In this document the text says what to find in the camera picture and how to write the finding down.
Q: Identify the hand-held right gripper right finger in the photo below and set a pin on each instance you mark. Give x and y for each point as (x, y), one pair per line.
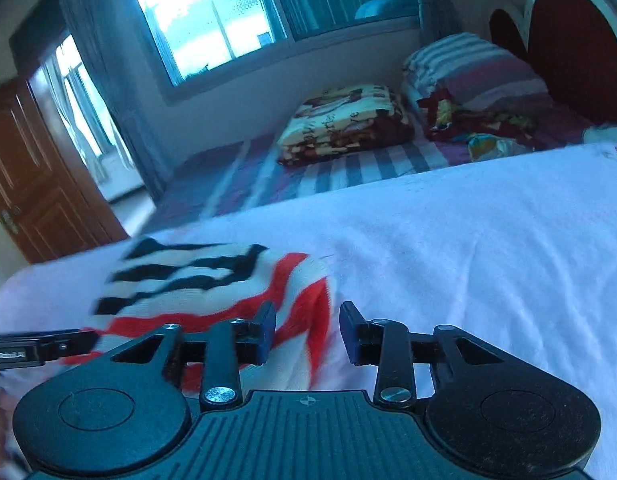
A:
(351, 332)

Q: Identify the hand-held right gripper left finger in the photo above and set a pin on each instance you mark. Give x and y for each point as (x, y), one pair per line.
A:
(266, 335)

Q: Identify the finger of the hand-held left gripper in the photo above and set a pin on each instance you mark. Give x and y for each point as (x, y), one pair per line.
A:
(68, 346)

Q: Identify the red black white striped sweater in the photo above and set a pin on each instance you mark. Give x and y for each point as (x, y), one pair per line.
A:
(198, 285)

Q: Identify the white bed blanket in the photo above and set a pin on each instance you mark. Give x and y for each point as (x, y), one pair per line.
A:
(463, 240)

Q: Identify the striped bed sheet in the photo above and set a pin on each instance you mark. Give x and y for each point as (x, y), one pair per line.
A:
(328, 175)

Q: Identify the brown wooden door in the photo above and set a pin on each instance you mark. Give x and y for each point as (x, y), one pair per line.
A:
(43, 175)

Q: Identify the folded yellow red printed blanket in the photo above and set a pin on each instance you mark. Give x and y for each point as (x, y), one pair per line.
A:
(346, 122)

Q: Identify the sheer white curtain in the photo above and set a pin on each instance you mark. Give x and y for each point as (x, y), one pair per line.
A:
(81, 115)

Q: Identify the colourful printed cloth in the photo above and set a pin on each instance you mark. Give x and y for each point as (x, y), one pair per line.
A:
(481, 127)

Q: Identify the grey curtain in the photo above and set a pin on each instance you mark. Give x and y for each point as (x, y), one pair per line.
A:
(103, 70)
(438, 0)

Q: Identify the striped pillow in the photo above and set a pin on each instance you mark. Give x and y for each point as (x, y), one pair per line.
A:
(468, 67)

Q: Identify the window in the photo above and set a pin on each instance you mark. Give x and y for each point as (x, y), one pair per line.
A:
(213, 15)

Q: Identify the teal cushion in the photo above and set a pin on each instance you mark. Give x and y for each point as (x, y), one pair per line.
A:
(388, 5)

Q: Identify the red white scalloped headboard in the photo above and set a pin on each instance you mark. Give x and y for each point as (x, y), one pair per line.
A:
(571, 45)

